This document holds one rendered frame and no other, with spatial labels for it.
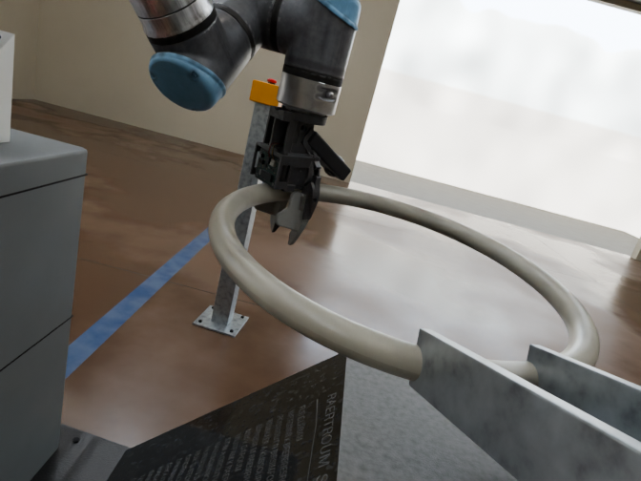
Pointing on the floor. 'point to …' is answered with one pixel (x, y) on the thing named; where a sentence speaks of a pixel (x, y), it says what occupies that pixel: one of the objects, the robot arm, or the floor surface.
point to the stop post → (220, 318)
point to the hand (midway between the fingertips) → (286, 230)
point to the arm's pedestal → (35, 293)
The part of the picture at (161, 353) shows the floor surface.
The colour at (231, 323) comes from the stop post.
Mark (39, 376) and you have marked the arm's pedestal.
